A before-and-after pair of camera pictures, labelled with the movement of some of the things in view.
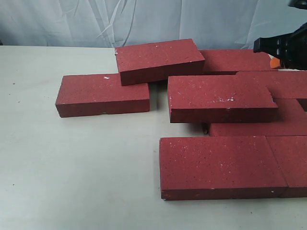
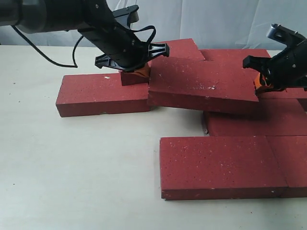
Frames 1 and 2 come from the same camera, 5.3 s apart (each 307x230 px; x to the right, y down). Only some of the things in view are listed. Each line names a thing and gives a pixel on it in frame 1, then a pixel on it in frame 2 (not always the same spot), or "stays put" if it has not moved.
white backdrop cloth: x=212 y=24 stays put
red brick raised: x=223 y=98 to x=202 y=85
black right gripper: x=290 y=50 to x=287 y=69
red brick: x=219 y=167 stays put
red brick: x=292 y=121 stays put
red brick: x=90 y=94 stays put
